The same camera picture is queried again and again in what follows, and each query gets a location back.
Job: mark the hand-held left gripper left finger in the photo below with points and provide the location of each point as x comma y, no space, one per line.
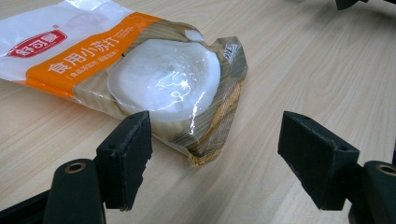
124,161

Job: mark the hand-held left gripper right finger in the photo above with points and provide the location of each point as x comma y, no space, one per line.
320,161

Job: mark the white and orange powder bag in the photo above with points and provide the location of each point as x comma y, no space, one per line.
162,74

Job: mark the dark object at table edge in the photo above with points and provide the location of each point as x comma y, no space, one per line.
345,3

